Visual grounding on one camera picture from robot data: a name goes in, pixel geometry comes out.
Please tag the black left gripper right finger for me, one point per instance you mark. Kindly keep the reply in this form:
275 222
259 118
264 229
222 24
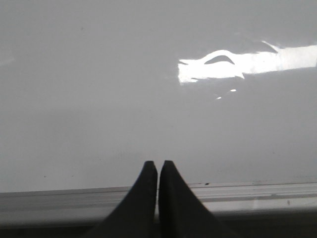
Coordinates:
181 214

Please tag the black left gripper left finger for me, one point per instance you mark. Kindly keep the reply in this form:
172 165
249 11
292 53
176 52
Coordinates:
134 216

